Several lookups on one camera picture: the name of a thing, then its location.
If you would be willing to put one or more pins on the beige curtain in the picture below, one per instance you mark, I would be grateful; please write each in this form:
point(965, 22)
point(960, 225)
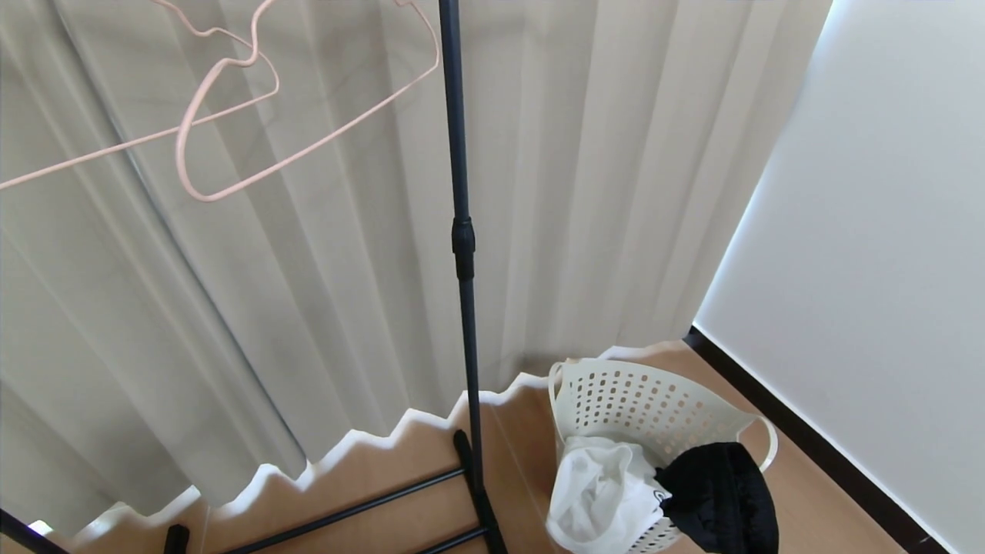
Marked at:
point(616, 154)

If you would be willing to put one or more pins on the black clothes rack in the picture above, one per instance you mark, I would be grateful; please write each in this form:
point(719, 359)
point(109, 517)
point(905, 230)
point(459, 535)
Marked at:
point(462, 238)

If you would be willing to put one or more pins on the white laundry basket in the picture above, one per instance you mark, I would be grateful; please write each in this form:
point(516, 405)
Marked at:
point(639, 400)

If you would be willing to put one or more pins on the white printed shirt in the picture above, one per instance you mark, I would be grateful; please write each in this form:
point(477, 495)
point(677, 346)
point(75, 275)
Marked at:
point(600, 492)

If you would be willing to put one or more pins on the black garment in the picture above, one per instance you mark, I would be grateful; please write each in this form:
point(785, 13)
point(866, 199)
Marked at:
point(723, 500)

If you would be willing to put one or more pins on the pink clothes hanger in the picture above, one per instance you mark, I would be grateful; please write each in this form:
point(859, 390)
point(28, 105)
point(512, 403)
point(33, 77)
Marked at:
point(115, 148)
point(180, 158)

